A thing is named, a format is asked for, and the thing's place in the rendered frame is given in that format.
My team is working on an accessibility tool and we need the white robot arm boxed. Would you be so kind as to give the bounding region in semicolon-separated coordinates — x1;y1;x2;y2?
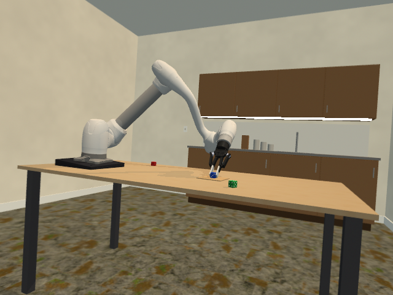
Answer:
74;60;236;164

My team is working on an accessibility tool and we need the green die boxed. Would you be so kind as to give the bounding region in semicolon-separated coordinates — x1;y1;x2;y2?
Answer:
228;180;238;188

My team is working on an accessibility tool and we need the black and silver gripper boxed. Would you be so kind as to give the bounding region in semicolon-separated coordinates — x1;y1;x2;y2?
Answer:
209;141;231;178

